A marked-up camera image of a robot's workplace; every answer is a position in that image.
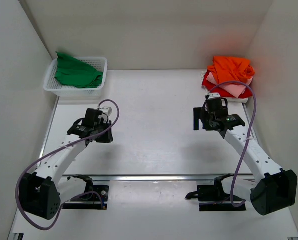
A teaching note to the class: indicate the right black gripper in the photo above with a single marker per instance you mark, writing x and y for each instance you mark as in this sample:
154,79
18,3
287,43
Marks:
200,113

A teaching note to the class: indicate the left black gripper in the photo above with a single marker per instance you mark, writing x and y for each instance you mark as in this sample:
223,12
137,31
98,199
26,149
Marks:
108,137

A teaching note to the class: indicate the green t shirt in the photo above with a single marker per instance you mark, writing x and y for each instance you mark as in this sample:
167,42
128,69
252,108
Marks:
75,73

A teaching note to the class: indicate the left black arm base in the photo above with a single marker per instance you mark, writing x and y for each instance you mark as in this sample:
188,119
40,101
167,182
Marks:
85,193

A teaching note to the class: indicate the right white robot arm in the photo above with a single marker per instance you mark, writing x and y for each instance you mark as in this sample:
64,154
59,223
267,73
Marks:
273,188

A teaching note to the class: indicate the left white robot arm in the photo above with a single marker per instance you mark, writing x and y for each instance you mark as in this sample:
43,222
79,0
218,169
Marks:
42,192

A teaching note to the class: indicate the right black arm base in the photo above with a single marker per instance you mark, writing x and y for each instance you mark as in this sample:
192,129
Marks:
212,198

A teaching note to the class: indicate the pink t shirt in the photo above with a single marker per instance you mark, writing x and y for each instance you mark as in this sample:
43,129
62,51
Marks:
235,90

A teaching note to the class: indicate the orange t shirt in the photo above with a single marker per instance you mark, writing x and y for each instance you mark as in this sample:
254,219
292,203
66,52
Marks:
228,68

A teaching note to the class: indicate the red t shirt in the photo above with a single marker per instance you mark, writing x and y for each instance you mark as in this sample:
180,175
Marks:
212,86

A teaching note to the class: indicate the white perforated plastic basket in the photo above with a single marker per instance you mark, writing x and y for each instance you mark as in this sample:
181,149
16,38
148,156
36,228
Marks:
52,85

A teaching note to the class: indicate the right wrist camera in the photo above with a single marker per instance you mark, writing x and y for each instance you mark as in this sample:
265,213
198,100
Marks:
212,95

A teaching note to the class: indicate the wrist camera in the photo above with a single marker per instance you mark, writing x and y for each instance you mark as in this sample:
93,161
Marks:
106,111
212,95

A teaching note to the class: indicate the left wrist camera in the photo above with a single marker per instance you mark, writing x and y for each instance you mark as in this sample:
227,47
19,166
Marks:
106,111

